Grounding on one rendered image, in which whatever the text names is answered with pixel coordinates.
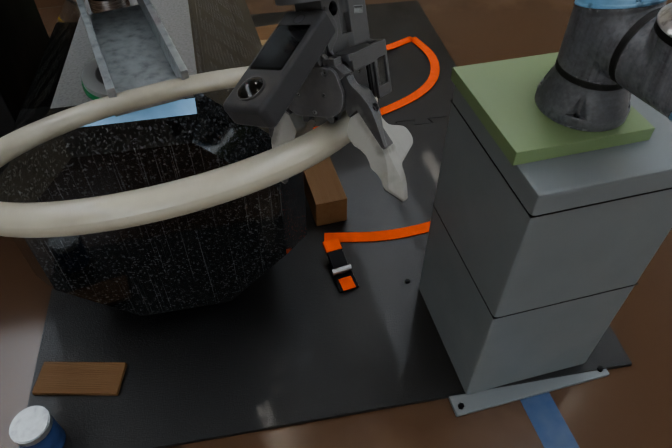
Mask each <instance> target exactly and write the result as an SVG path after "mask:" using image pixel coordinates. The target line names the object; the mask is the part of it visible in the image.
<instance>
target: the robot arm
mask: <svg viewBox="0 0 672 448"><path fill-rule="evenodd" d="M574 3H575V4H574V7H573V10H572V13H571V16H570V19H569V22H568V25H567V28H566V32H565V35H564V38H563V41H562V44H561V47H560V50H559V53H558V56H557V59H556V62H555V65H554V66H553V67H552V68H551V69H550V71H549V72H548V73H547V74H546V75H545V77H544V78H543V79H542V80H541V81H540V83H539V85H538V87H537V90H536V94H535V102H536V105H537V106H538V108H539V109H540V111H541V112H542V113H543V114H544V115H545V116H547V117H548V118H550V119H551V120H553V121H554V122H556V123H558V124H560V125H563V126H565V127H568V128H572V129H575V130H580V131H587V132H603V131H608V130H612V129H615V128H617V127H619V126H620V125H622V124H623V123H624V122H625V120H626V118H627V116H628V114H629V112H630V108H631V101H630V100H631V93H632V94H633V95H635V96H636V97H638V98H639V99H641V100H642V101H644V102H645V103H647V104H648V105H650V106H651V107H652V108H654V109H655V110H657V111H658V112H660V113H661V114H663V115H664V116H666V117H667V118H668V119H669V120H670V121H672V3H669V4H667V5H666V3H667V0H575V1H574ZM275 4H276V5H279V6H282V5H295V10H296V12H287V13H286V14H285V15H284V17H283V18H282V20H281V21H280V23H279V24H278V25H277V27H276V28H275V30H274V31H273V33H272V34H271V35H270V37H269V38H268V40H267V41H266V43H265V44H264V46H263V47H262V48H261V50H260V51H259V53H258V54H257V56H256V57H255V59H254V60H253V61H252V63H251V64H250V66H249V67H248V69H247V70H246V72H245V73H244V74H243V76H242V77H241V79H240V80H239V82H238V83H237V84H236V86H235V87H234V89H233V90H232V92H231V93H230V95H229V96H228V97H227V99H226V100H225V102H224V104H223V107H224V110H225V111H226V112H227V114H228V115H229V116H230V117H231V118H232V120H233V121H234V122H235V123H236V124H240V125H249V126H257V127H265V128H269V137H271V144H272V148H275V147H277V146H280V145H282V144H284V143H286V142H289V141H291V140H293V139H295V138H297V137H299V136H301V135H303V134H305V133H307V132H309V131H311V130H313V128H314V125H315V121H314V120H311V119H313V118H315V117H326V119H327V120H328V121H329V123H331V124H333V123H335V122H337V121H338V120H340V119H341V114H342V112H343V111H345V110H346V112H347V115H348V116H349V117H350V119H349V123H348V129H347V136H348V138H349V139H350V141H351V142H352V144H353V145H354V146H355V147H357V148H358V149H360V150H361V151H362V152H363V153H364V154H365V155H366V157H367V159H368V161H369V163H370V167H371V169H372V170H373V171H374V172H375V173H376V174H377V175H378V176H379V178H380V179H381V181H382V185H383V189H384V191H386V192H387V193H389V194H390V195H392V196H393V197H395V198H396V199H398V200H399V201H401V202H403V201H405V200H406V199H407V198H408V193H407V182H406V177H405V173H404V170H403V167H402V162H403V160H404V159H405V157H406V155H407V153H408V152H409V150H410V148H411V146H412V144H413V138H412V135H411V133H410V132H409V131H408V129H407V128H406V127H404V126H401V125H390V124H388V123H387V122H385V120H384V119H383V118H382V116H381V111H380V108H379V105H378V102H377V100H376V98H375V97H377V98H381V97H383V96H385V95H387V94H388V93H390V92H392V88H391V80H390V72H389V64H388V57H387V49H386V41H385V39H371V38H370V33H369V26H368V19H367V12H366V4H365V0H275ZM381 56H383V62H384V69H385V77H386V82H384V83H382V84H381V82H380V75H379V68H378V60H377V58H379V57H381Z"/></svg>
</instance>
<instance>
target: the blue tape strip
mask: <svg viewBox="0 0 672 448"><path fill-rule="evenodd" d="M191 114H197V110H196V103H195V98H189V99H181V100H177V101H174V102H170V103H166V104H162V105H158V106H154V107H151V108H147V109H143V110H139V111H135V112H131V113H128V114H124V115H121V116H117V117H116V116H115V115H114V116H111V117H108V118H105V119H102V120H99V121H96V122H93V123H91V124H88V125H85V126H82V127H89V126H98V125H106V124H115V123H123V122H132V121H140V120H149V119H157V118H166V117H174V116H183V115H191Z"/></svg>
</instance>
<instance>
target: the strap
mask: <svg viewBox="0 0 672 448"><path fill-rule="evenodd" d="M411 41H412V42H413V43H414V44H415V45H416V46H418V47H419V48H420V49H421V50H422V51H423V52H424V53H425V54H426V55H427V57H428V59H429V61H430V67H431V70H430V75H429V77H428V79H427V81H426V82H425V83H424V84H423V85H422V86H421V87H420V88H419V89H417V90H416V91H415V92H413V93H412V94H410V95H408V96H406V97H405V98H403V99H401V100H398V101H396V102H394V103H392V104H390V105H387V106H385V107H382V108H380V111H381V116H382V115H384V114H387V113H389V112H391V111H394V110H396V109H398V108H401V107H403V106H405V105H407V104H409V103H411V102H413V101H414V100H416V99H418V98H419V97H421V96H422V95H424V94H425V93H426V92H428V91H429V90H430V89H431V88H432V87H433V86H434V84H435V83H436V81H437V79H438V77H439V71H440V67H439V62H438V59H437V57H436V55H435V54H434V52H433V51H432V50H431V49H430V48H429V47H428V46H426V45H425V44H424V43H423V42H422V41H420V40H419V39H418V38H417V37H413V38H412V37H410V36H409V37H406V38H404V39H401V40H399V41H396V42H394V43H391V44H388V45H386V49H387V50H390V49H394V48H397V47H399V46H402V45H404V44H407V43H409V42H411ZM430 223H431V221H429V222H425V223H422V224H418V225H413V226H409V227H404V228H398V229H392V230H384V231H374V232H343V233H324V241H327V240H331V239H334V238H338V239H339V241H340V242H371V241H383V240H392V239H398V238H404V237H409V236H414V235H419V234H423V233H427V232H429V228H430Z"/></svg>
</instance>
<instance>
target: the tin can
mask: <svg viewBox="0 0 672 448"><path fill-rule="evenodd" d="M9 435H10V437H11V439H12V440H13V441H14V442H15V443H16V444H17V445H19V446H20V447H21V448H63V446H64V444H65V440H66V434H65V431H64V430H63V428H62V427H61V426H60V425H59V424H58V423H57V421H56V420H55V419H54V418H53V417H52V415H51V414H50V412H49V411H48V410H47V409H46V408H44V407H42V406H31V407H28V408H26V409H24V410H22V411H21V412H20V413H18V414H17V415H16V416H15V418H14V419H13V421H12V422H11V425H10V428H9Z"/></svg>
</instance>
